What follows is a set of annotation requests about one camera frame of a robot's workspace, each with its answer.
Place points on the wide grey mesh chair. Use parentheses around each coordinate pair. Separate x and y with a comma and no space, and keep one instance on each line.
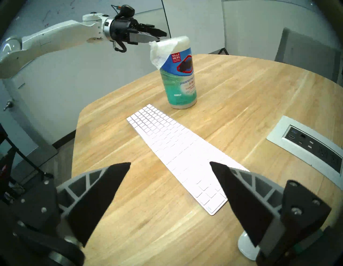
(305,59)

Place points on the black metal stand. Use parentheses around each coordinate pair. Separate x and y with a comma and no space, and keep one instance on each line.
(16,161)

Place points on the white disinfecting wipe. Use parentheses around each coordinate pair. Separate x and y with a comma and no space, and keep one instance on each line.
(158,56)

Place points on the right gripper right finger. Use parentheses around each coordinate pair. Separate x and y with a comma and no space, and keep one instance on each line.
(241,198)

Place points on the disinfecting wipes canister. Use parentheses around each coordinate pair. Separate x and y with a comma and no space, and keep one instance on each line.
(182,85)

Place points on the silver table outlet panel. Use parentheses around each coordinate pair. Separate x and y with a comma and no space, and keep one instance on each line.
(278,134)

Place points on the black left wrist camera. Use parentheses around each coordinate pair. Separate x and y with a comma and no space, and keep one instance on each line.
(127,11)

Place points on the scribbled side wall whiteboard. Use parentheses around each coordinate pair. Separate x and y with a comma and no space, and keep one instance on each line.
(40,13)

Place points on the white slim keyboard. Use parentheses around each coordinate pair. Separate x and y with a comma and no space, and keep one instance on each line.
(174,144)

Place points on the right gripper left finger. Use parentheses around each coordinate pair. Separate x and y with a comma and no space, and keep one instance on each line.
(91,193)

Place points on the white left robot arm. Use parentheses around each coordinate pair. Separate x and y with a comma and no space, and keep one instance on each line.
(53,37)

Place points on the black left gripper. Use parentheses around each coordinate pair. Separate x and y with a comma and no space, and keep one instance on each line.
(120,29)

